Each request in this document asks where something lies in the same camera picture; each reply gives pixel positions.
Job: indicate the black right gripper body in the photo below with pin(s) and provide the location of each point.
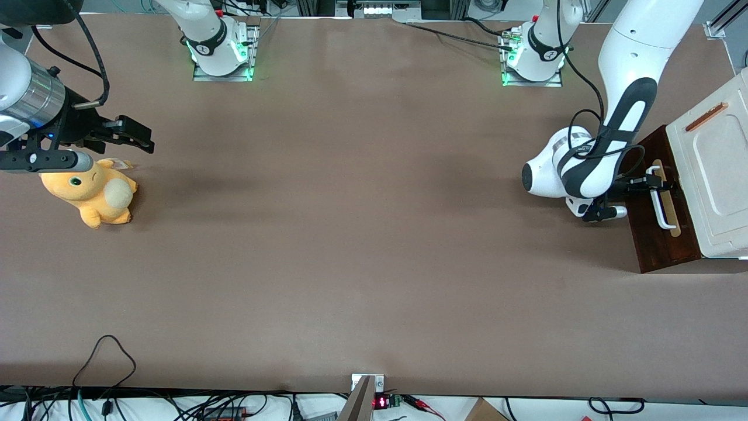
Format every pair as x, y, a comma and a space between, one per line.
75, 124

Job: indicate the circuit board red display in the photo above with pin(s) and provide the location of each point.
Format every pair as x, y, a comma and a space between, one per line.
387, 401

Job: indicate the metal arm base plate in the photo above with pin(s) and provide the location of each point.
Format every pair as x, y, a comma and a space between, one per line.
532, 83
225, 78

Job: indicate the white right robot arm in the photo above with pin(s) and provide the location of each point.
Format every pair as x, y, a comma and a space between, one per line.
20, 76

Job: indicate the aluminium frame profile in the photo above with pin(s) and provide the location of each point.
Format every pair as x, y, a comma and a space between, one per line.
721, 23

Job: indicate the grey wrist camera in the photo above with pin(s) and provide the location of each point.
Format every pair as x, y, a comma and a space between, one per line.
608, 213
52, 161

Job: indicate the white cabinet body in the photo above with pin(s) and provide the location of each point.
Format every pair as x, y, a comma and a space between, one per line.
719, 187

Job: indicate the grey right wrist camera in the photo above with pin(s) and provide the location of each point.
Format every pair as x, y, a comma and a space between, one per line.
52, 161

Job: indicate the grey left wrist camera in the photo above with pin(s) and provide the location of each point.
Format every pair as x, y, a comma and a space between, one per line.
608, 213

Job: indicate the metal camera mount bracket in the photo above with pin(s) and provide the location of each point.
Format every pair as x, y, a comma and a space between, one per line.
365, 397

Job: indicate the orange plush toy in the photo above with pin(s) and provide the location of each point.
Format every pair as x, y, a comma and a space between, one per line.
93, 193

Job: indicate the black box orange label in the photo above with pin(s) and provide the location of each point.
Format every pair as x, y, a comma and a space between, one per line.
225, 413

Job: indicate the brown cardboard piece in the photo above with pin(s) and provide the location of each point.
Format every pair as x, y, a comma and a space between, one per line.
485, 410

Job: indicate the white light bar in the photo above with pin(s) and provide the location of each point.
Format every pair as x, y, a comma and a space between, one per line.
383, 9

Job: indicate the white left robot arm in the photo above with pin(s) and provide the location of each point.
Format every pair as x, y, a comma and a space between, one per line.
631, 47

